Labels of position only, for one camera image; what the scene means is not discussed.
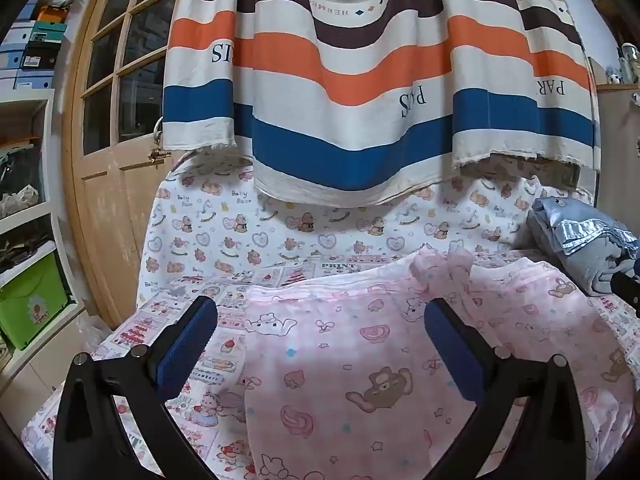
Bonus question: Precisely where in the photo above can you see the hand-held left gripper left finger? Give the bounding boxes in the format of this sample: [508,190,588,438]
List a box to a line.
[52,296,219,480]

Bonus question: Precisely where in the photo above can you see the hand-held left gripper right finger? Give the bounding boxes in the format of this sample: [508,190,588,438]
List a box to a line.
[424,297,598,480]

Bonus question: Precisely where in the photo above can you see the wooden glazed door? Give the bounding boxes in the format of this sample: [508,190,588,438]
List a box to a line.
[65,0,201,328]

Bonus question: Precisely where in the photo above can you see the white bear print sheet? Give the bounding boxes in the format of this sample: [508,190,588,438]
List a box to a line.
[135,152,596,311]

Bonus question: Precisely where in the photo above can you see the white shelf unit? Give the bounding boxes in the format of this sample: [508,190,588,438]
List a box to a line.
[0,95,87,376]

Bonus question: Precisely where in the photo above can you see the pink bear print pants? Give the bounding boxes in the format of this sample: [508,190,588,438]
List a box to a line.
[243,245,640,480]

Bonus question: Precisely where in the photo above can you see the cardboard flap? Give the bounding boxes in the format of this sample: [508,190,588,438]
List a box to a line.
[587,57,609,92]

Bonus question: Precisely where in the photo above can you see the striped hanging curtain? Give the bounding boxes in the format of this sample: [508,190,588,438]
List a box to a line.
[161,0,601,207]

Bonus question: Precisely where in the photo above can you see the wooden cabinet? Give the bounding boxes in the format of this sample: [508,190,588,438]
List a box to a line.
[594,80,640,221]

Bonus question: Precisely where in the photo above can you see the strawberry print bed sheet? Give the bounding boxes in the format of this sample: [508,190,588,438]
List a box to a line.
[20,255,640,480]

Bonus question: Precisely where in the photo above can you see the green storage bin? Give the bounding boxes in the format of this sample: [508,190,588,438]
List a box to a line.
[0,252,69,351]

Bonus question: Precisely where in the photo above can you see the folded grey blue blanket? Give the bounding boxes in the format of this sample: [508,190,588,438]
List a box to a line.
[526,196,640,297]

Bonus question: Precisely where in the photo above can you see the stack of storage boxes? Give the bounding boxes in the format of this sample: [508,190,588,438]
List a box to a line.
[0,0,69,92]

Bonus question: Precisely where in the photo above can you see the glass jar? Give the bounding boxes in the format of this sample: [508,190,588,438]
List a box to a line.
[620,42,640,84]

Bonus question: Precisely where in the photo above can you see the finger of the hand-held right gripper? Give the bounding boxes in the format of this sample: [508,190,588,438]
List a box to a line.
[611,271,640,318]

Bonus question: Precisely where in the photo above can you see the clear plastic bag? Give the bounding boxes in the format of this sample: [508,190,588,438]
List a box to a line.
[75,316,117,357]

